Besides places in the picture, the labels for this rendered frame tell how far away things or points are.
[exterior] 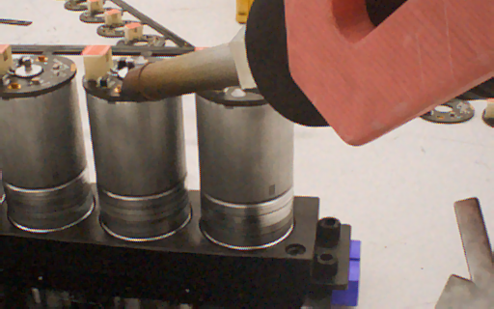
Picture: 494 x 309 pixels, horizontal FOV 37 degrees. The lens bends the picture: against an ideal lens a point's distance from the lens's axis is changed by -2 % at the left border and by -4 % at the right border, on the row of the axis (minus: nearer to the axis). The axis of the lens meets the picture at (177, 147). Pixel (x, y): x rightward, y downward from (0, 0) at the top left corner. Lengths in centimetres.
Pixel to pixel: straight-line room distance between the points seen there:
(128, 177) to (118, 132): 1
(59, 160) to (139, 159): 2
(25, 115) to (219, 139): 5
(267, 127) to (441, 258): 8
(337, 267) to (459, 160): 10
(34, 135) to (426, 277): 12
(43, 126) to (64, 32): 23
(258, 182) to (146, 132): 3
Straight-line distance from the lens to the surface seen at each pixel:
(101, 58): 19
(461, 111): 32
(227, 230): 19
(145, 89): 16
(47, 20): 44
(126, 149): 19
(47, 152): 20
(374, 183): 26
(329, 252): 20
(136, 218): 20
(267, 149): 18
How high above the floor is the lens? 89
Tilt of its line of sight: 28 degrees down
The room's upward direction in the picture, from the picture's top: 4 degrees counter-clockwise
